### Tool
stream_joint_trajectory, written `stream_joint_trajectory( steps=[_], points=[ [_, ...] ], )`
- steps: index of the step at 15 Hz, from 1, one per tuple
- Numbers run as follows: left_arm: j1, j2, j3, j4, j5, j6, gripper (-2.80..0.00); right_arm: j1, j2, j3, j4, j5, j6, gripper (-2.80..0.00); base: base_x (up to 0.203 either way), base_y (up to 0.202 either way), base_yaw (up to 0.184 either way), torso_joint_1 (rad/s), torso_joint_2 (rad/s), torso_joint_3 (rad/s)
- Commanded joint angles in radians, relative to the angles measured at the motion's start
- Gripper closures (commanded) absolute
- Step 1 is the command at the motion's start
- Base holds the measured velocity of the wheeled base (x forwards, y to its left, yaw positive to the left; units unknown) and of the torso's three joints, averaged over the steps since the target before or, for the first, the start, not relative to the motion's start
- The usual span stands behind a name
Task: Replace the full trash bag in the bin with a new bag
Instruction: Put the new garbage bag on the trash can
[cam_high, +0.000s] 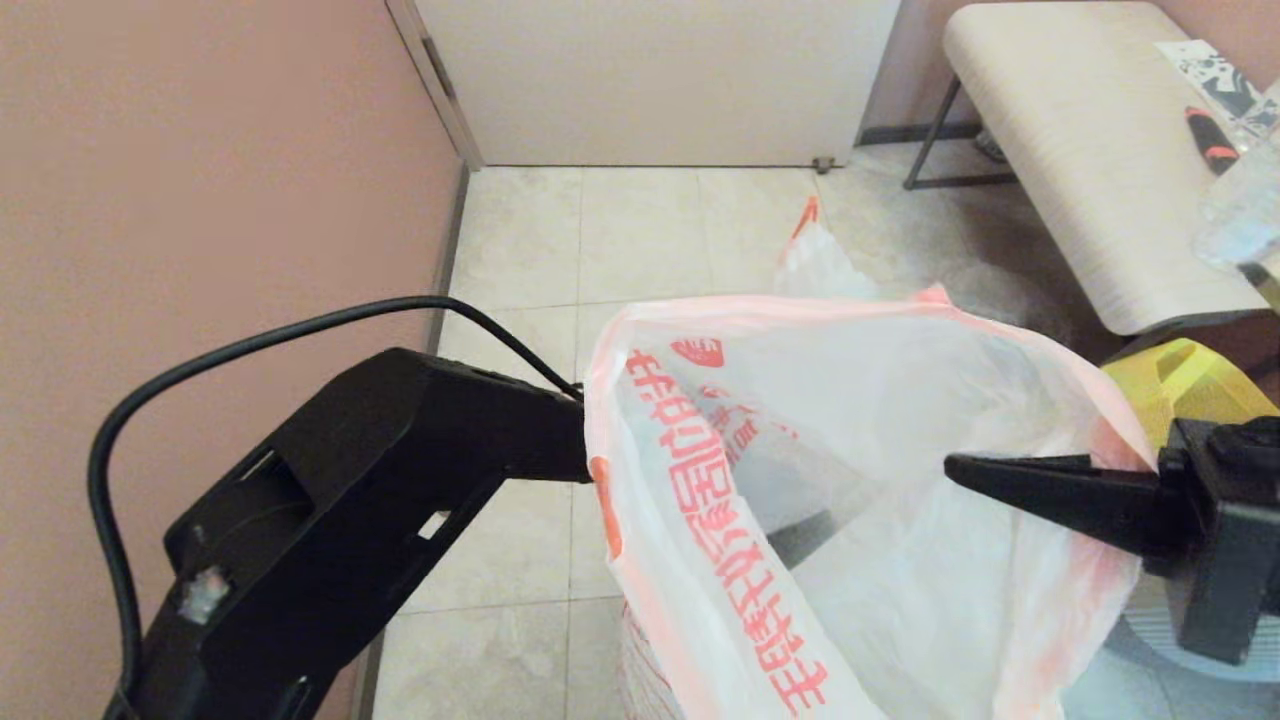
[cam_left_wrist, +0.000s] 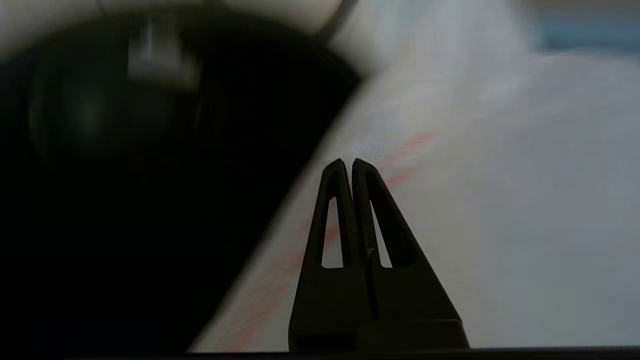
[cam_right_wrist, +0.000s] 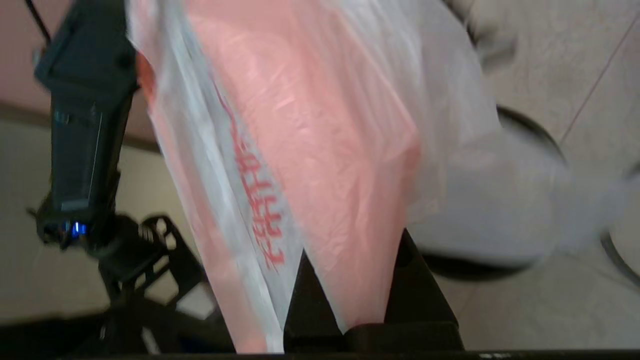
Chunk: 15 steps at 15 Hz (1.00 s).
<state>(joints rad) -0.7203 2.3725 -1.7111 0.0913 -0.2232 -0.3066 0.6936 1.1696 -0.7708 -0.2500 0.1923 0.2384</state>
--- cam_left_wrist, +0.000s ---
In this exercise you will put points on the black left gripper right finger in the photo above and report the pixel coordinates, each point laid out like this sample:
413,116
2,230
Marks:
410,310

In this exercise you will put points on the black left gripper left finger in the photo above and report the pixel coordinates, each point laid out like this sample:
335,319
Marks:
325,310

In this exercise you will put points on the white bag with cartoon print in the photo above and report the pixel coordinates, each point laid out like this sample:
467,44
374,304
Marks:
500,200

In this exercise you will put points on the black round trash bin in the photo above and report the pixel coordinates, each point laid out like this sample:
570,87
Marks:
125,200

